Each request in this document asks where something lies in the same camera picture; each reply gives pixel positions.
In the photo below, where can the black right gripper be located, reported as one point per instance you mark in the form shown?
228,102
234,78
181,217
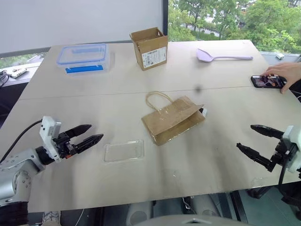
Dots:
283,153

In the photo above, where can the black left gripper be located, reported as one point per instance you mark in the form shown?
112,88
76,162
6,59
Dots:
64,147

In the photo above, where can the black smartphone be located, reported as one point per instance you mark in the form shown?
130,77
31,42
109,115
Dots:
265,82

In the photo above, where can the person's black-sleeved forearm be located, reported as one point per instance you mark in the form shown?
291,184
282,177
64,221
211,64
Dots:
296,90

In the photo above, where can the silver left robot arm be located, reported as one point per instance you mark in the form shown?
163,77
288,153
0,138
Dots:
14,169

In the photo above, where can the person's bare hand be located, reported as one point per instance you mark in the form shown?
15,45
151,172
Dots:
285,70

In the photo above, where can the small white object in bag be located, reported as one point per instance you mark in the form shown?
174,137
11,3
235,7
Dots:
204,111

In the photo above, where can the dark table leg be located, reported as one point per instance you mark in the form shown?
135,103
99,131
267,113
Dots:
238,207

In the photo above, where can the clear container with blue lid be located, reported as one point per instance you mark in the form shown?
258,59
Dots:
82,58

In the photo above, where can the brown paper bag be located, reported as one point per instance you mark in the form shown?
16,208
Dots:
171,122

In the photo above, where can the dark side desk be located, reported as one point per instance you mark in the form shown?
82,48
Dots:
14,82

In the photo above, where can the small white box by window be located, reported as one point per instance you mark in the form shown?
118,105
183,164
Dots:
279,56

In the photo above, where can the white device on side desk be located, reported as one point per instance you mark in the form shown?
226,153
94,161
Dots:
19,72

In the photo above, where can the lilac plastic scoop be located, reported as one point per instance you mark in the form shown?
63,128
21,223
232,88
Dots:
207,56

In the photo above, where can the open cardboard box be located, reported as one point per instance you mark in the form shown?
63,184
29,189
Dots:
152,54

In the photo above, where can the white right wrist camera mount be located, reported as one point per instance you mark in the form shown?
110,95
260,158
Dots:
291,135

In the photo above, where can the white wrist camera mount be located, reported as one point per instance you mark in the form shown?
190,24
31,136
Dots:
291,135
48,131

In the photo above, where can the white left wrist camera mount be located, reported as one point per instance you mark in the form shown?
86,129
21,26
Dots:
48,131

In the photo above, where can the dark window frame post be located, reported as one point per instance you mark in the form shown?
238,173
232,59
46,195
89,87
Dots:
165,18

